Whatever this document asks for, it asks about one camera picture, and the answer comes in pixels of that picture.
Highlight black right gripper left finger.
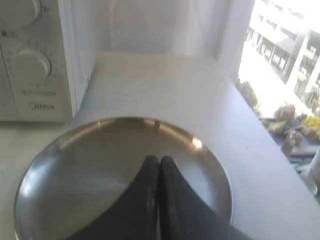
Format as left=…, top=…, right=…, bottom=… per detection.
left=68, top=155, right=160, bottom=240

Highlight white microwave oven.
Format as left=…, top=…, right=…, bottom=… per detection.
left=0, top=0, right=99, bottom=122

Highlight lower white microwave knob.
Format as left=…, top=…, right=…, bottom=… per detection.
left=12, top=48, right=52, bottom=82

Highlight white curtain backdrop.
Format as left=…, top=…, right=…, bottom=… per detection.
left=70, top=0, right=254, bottom=78

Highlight round metal tray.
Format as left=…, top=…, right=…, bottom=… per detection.
left=13, top=117, right=234, bottom=240

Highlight upper white microwave knob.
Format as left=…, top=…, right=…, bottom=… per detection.
left=0, top=0, right=41, bottom=23

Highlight white microwave knob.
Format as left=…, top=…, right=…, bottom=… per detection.
left=12, top=48, right=52, bottom=82
left=0, top=0, right=41, bottom=23

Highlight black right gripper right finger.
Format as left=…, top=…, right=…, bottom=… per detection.
left=158, top=156, right=250, bottom=240

